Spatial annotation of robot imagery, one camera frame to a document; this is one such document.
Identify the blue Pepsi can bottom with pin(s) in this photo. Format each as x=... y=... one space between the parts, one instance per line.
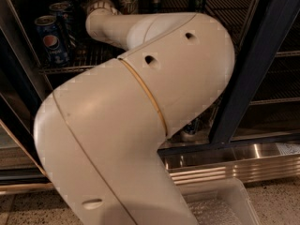
x=189 y=132

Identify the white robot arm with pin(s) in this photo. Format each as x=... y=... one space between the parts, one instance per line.
x=97 y=135

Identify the white plastic bin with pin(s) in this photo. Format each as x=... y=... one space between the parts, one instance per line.
x=231 y=191

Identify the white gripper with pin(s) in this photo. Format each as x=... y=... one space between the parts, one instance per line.
x=97 y=8

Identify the front blue Pepsi can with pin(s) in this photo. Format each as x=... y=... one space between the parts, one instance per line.
x=53 y=40

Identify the right 7up can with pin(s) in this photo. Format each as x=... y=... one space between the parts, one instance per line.
x=129 y=6

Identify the stainless steel fridge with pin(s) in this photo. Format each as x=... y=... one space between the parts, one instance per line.
x=264 y=146

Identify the top wire shelf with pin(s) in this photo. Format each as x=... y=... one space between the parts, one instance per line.
x=231 y=13

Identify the bubble wrap sheet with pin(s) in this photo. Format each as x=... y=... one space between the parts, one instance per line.
x=213 y=212

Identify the open fridge glass door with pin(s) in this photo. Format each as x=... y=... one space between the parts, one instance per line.
x=20 y=168

